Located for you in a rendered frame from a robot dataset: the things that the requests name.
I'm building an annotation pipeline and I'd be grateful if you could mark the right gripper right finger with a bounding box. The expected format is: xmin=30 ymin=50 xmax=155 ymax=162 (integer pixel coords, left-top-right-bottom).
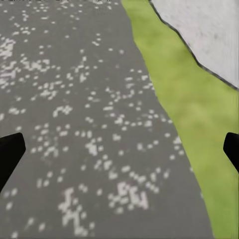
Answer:
xmin=223 ymin=132 xmax=239 ymax=173

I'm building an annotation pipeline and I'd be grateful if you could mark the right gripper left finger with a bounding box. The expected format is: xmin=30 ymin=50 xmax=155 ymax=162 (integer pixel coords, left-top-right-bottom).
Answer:
xmin=0 ymin=132 xmax=26 ymax=192

